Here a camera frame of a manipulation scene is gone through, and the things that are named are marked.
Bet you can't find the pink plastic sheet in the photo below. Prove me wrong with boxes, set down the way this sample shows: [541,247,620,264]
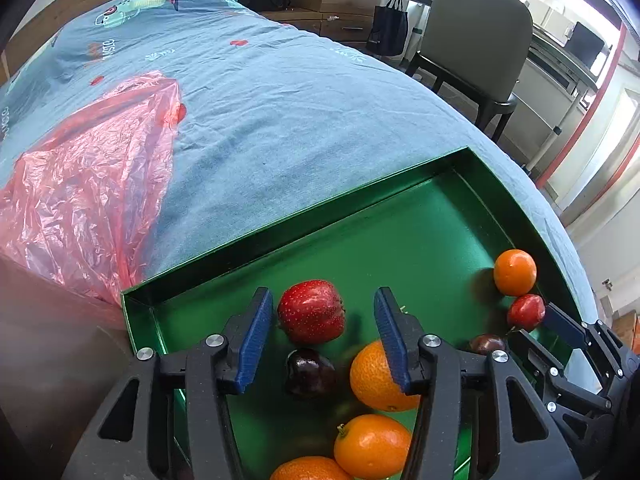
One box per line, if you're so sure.
[0,71,187,306]

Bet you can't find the grey chair with black frame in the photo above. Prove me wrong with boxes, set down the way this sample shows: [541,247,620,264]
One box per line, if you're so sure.
[405,0,533,143]

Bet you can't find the dark tote bag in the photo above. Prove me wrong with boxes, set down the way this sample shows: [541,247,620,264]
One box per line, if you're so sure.
[366,0,410,57]

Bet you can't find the desk with white legs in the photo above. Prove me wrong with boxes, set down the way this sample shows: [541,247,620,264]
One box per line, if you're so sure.
[380,0,618,173]

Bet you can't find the small mandarin orange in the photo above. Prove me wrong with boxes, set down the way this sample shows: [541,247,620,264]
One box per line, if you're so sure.
[270,456,353,480]
[493,249,537,297]

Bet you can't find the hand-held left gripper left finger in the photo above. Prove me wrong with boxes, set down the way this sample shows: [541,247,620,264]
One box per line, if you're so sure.
[62,286,275,480]

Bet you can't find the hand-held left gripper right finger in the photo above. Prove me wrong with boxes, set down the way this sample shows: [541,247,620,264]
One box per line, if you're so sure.
[373,286,583,480]

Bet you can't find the small red apple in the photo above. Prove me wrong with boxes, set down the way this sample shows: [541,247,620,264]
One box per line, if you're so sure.
[276,280,347,345]
[506,294,547,332]

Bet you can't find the black monitor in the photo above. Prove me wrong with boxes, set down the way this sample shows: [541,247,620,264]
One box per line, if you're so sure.
[565,22,607,68]

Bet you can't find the dark purple plum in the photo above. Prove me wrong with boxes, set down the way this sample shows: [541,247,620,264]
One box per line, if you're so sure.
[469,334,507,356]
[285,349,337,400]

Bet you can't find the blue printed bedsheet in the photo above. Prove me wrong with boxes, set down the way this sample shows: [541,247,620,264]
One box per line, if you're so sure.
[0,0,601,396]

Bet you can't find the green tray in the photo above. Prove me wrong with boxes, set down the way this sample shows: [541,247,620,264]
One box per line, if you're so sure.
[121,146,598,480]

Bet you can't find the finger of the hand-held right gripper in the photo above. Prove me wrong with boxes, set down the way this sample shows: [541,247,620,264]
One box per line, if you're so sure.
[542,303,632,397]
[509,331,612,412]

